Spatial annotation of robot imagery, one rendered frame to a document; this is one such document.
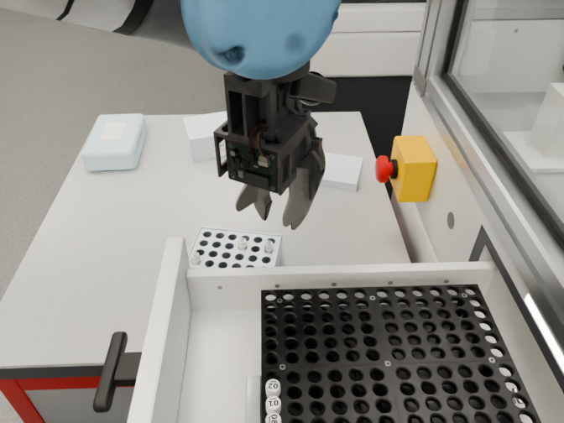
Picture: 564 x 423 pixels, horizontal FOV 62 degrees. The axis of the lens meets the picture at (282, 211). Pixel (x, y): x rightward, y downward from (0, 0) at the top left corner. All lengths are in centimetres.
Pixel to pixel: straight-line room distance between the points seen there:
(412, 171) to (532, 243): 25
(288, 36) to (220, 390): 37
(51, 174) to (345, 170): 177
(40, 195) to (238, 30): 213
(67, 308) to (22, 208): 158
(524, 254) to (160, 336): 33
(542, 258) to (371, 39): 77
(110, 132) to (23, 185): 147
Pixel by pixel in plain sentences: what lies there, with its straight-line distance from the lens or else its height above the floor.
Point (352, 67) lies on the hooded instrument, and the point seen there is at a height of 83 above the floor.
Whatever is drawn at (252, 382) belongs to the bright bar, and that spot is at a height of 85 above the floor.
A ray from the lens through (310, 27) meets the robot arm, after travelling 22.
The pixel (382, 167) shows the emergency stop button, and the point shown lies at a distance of 68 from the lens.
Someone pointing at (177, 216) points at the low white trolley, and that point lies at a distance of 80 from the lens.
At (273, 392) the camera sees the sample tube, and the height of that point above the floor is 91.
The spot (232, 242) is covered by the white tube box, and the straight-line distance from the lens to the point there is 69.
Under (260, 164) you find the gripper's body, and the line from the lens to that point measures 44.
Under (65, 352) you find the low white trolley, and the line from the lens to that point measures 67.
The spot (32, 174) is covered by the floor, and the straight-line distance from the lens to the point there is 247.
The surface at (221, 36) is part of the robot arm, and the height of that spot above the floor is 120.
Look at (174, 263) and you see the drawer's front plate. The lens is 48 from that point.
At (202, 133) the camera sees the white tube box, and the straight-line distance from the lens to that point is 91.
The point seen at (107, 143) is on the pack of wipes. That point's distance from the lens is 94.
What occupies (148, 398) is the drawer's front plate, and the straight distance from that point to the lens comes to 40.
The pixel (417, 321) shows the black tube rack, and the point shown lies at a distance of 48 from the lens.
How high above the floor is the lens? 127
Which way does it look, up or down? 40 degrees down
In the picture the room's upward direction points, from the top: straight up
